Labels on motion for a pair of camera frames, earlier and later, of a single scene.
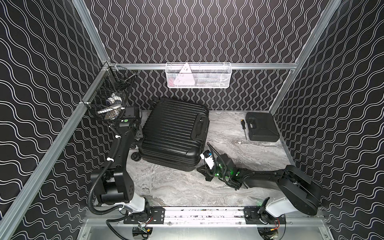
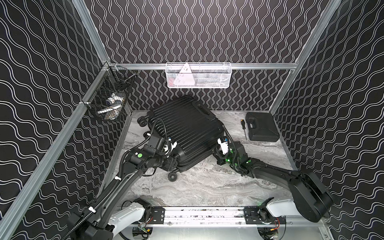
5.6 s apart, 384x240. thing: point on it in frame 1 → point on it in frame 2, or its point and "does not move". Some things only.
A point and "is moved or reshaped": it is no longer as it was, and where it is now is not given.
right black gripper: [204, 169] → [218, 157]
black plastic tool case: [262, 126] does not move
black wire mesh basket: [108, 95] does not move
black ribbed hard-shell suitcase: [174, 135] is moved or reshaped
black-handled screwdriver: [243, 126] does not move
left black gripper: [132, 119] → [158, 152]
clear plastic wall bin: [213, 75] does not move
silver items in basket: [114, 105] does not move
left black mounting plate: [157, 216] does not move
